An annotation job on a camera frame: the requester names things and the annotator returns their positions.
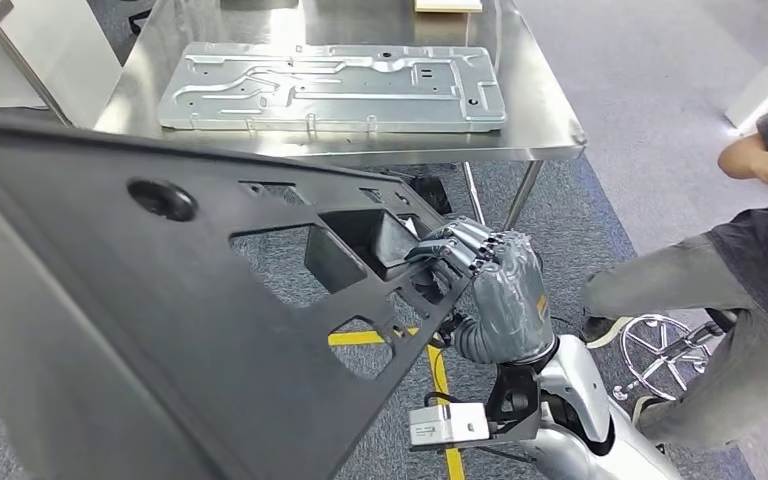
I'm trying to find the silver stamped metal panel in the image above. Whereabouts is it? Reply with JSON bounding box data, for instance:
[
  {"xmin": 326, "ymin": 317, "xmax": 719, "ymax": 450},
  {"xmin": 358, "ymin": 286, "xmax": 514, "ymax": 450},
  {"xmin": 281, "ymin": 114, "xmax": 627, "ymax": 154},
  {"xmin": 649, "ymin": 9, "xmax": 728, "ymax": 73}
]
[{"xmin": 157, "ymin": 41, "xmax": 509, "ymax": 134}]

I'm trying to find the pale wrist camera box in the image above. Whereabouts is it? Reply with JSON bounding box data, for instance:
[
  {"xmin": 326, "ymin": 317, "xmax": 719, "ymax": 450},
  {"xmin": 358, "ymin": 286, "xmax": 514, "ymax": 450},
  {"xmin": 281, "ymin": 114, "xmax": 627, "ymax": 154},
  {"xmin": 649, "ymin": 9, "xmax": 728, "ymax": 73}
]
[{"xmin": 409, "ymin": 402, "xmax": 491, "ymax": 448}]

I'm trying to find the thin wrist camera cable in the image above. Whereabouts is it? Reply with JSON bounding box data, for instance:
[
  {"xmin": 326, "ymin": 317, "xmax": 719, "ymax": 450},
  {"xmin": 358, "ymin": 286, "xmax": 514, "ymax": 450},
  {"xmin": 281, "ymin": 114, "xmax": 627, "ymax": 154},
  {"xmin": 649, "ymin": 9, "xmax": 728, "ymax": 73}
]
[{"xmin": 423, "ymin": 390, "xmax": 465, "ymax": 409}]

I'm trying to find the person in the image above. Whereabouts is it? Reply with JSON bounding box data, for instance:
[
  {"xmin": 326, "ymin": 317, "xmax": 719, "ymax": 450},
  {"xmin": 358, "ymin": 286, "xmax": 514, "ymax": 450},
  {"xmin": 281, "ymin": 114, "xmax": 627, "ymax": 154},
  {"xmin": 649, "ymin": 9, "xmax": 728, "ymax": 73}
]
[{"xmin": 579, "ymin": 97, "xmax": 768, "ymax": 452}]

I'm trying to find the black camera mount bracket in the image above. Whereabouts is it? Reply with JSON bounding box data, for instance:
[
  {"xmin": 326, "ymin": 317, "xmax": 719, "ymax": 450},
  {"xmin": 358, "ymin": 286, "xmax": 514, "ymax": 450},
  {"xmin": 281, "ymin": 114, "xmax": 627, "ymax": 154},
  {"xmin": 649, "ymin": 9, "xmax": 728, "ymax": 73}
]
[{"xmin": 410, "ymin": 360, "xmax": 544, "ymax": 453}]

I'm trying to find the black plastic car part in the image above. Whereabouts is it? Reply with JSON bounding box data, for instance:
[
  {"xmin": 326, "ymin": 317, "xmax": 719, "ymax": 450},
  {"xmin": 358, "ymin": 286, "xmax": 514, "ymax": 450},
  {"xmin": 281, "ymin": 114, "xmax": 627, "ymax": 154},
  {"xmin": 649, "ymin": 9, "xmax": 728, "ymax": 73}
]
[{"xmin": 0, "ymin": 109, "xmax": 475, "ymax": 480}]

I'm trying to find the stainless steel workbench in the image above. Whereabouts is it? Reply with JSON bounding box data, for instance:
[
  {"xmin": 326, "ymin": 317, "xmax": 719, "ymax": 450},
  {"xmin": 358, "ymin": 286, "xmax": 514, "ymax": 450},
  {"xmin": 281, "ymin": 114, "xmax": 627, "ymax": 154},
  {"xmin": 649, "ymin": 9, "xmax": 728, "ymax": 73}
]
[{"xmin": 92, "ymin": 0, "xmax": 587, "ymax": 233}]

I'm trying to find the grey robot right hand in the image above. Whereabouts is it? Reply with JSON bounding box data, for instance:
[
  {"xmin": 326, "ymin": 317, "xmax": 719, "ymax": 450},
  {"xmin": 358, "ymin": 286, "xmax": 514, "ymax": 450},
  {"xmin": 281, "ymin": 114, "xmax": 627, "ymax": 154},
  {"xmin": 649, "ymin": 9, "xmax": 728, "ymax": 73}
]
[{"xmin": 405, "ymin": 217, "xmax": 556, "ymax": 366}]

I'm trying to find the white flat box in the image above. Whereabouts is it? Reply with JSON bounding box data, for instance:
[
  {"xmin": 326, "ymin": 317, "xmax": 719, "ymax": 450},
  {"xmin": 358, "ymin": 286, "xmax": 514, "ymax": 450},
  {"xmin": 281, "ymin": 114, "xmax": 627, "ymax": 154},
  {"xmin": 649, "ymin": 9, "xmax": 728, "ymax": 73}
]
[{"xmin": 413, "ymin": 0, "xmax": 485, "ymax": 15}]

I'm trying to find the chrome swivel stool base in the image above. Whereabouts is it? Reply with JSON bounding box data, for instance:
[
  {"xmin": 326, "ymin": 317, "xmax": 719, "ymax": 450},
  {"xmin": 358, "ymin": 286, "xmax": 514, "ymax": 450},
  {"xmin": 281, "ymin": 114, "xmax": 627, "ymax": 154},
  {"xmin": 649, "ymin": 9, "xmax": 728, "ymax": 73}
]
[{"xmin": 612, "ymin": 307, "xmax": 740, "ymax": 403}]

